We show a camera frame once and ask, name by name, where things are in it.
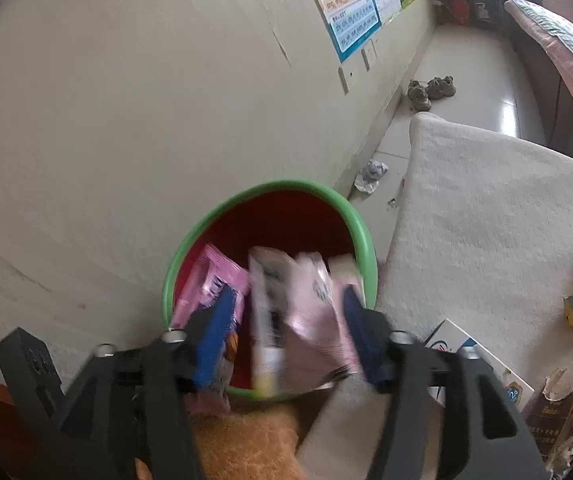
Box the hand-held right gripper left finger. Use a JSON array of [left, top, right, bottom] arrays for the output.
[[41, 287, 240, 480]]

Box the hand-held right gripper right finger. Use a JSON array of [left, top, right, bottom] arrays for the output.
[[343, 285, 549, 480]]

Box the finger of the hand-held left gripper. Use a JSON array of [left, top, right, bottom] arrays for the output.
[[0, 327, 66, 441]]

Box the pink and silver drink carton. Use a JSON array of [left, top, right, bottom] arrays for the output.
[[248, 246, 368, 397]]

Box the green and red plastic bucket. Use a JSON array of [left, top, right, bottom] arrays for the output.
[[161, 180, 379, 402]]

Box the black cigarette pack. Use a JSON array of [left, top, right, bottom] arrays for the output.
[[523, 367, 573, 462]]

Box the pink snack wrapper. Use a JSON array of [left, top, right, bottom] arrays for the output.
[[171, 244, 250, 332]]

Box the orange plush blanket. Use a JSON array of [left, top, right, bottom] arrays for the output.
[[135, 400, 308, 480]]

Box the white box with blue print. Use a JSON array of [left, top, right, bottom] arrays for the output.
[[423, 318, 535, 414]]

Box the crumpled white paper on floor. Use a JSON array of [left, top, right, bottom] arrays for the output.
[[355, 159, 390, 196]]

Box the white fuzzy mat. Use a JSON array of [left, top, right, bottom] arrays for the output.
[[296, 111, 573, 480]]

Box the grey shoe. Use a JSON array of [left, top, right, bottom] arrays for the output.
[[426, 75, 457, 99], [406, 80, 433, 112]]

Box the bed with patchwork quilt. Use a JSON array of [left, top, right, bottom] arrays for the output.
[[503, 0, 573, 132]]

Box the blue wall poster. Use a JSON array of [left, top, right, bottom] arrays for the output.
[[296, 0, 383, 64]]

